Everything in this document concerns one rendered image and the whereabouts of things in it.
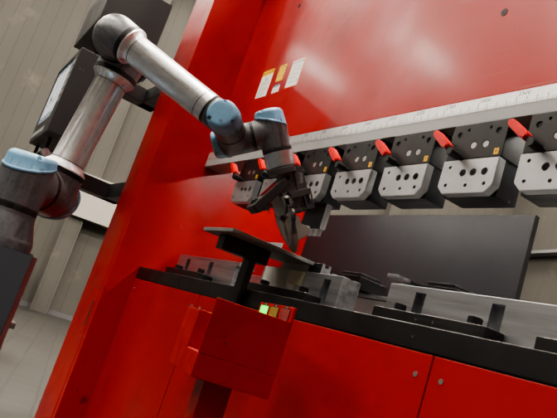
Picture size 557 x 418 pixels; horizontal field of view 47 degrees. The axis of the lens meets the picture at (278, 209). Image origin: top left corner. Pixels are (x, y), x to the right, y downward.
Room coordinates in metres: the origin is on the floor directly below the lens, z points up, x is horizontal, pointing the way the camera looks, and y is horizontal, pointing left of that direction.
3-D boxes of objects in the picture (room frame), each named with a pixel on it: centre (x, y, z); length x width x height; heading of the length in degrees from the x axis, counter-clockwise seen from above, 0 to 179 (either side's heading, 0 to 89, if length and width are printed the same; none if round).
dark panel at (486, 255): (2.24, -0.44, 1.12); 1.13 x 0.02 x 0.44; 29
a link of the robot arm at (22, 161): (1.49, 0.59, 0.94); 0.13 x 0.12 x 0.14; 171
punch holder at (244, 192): (2.16, 0.10, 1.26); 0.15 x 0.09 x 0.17; 29
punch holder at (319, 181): (1.81, -0.10, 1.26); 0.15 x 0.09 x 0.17; 29
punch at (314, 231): (1.79, -0.11, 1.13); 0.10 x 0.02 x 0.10; 29
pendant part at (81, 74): (2.57, 0.97, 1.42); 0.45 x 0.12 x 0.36; 28
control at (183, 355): (1.31, 0.01, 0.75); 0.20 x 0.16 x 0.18; 18
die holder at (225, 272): (2.27, 0.16, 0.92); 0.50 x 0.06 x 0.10; 29
